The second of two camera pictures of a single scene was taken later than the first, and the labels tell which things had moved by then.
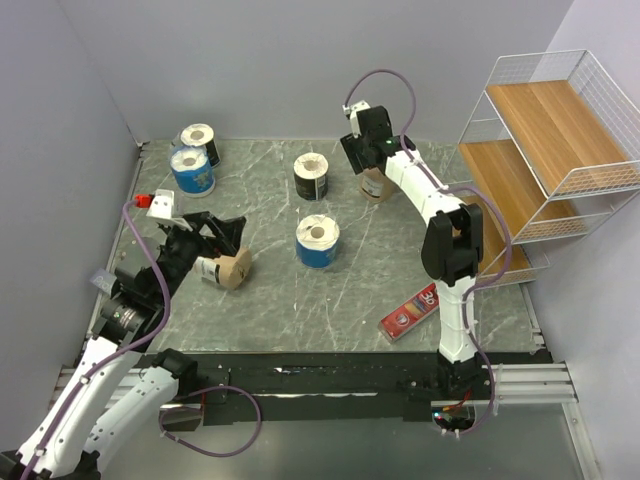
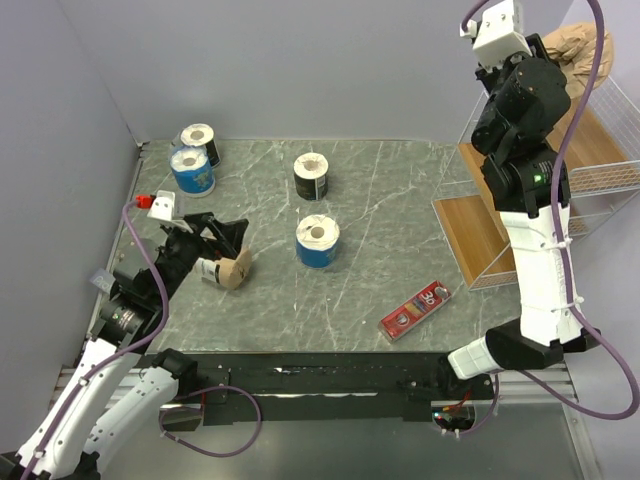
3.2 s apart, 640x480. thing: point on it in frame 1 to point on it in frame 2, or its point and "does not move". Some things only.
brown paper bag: [230, 270] does not move
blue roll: [192, 172] does not move
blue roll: [317, 239] does not move
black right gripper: [351, 148] to [488, 78]
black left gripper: [229, 231] does not move
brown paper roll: [374, 185] to [572, 48]
